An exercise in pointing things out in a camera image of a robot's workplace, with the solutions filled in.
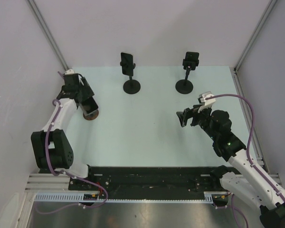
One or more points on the silver phone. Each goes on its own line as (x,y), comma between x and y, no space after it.
(127,64)

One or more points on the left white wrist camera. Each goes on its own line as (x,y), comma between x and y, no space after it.
(69,72)

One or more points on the aluminium frame post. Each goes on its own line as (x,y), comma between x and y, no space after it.
(47,32)
(256,32)

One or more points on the right aluminium frame post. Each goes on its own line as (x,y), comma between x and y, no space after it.
(256,32)

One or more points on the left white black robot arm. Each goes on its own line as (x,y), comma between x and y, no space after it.
(51,147)

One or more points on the black pole phone stand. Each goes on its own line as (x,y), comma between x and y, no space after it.
(184,86)
(131,86)

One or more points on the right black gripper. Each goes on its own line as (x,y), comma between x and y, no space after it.
(188,113)

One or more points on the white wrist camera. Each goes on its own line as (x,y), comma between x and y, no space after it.
(69,72)
(206,100)

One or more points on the brown round phone stand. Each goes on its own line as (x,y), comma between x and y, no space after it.
(91,116)

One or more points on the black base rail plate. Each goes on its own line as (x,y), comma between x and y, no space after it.
(152,183)

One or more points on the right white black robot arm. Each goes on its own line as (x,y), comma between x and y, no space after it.
(258,189)

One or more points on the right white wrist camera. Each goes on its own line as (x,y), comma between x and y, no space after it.
(206,100)

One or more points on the left aluminium frame post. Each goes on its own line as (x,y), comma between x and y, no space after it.
(47,32)

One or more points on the black phone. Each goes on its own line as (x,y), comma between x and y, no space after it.
(93,104)
(192,58)

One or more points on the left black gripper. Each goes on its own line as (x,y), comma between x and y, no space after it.
(88,91)

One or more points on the white slotted cable duct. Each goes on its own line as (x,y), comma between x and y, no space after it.
(86,198)

